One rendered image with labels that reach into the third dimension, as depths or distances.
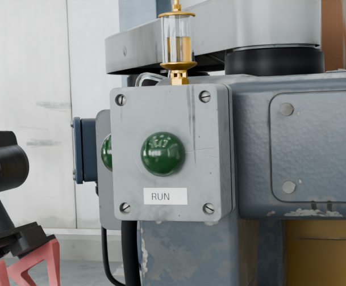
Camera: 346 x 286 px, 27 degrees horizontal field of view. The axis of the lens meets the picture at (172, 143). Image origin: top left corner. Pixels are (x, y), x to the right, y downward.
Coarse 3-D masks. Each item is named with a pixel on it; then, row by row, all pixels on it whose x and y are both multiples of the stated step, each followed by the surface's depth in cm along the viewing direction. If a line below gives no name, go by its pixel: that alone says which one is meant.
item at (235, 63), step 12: (288, 48) 61; (300, 48) 61; (312, 48) 62; (228, 60) 63; (240, 60) 62; (252, 60) 61; (264, 60) 61; (276, 60) 60; (288, 60) 60; (300, 60) 61; (312, 60) 61; (228, 72) 64; (240, 72) 62; (252, 72) 61; (264, 72) 61; (276, 72) 60; (288, 72) 61; (300, 72) 61; (312, 72) 61; (324, 72) 64
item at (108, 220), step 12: (96, 120) 95; (108, 120) 95; (96, 132) 95; (108, 132) 95; (108, 180) 95; (108, 192) 95; (108, 204) 96; (108, 216) 96; (108, 228) 96; (120, 228) 95
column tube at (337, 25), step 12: (324, 0) 96; (336, 0) 96; (324, 12) 96; (336, 12) 96; (324, 24) 96; (336, 24) 96; (324, 36) 96; (336, 36) 96; (324, 48) 97; (336, 48) 96; (324, 60) 97; (336, 60) 96
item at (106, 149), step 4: (108, 136) 50; (104, 140) 50; (108, 140) 49; (104, 144) 49; (108, 144) 49; (104, 148) 49; (108, 148) 49; (104, 152) 49; (108, 152) 49; (104, 156) 49; (108, 156) 49; (104, 160) 49; (108, 160) 49; (104, 164) 50; (108, 164) 49; (108, 168) 50
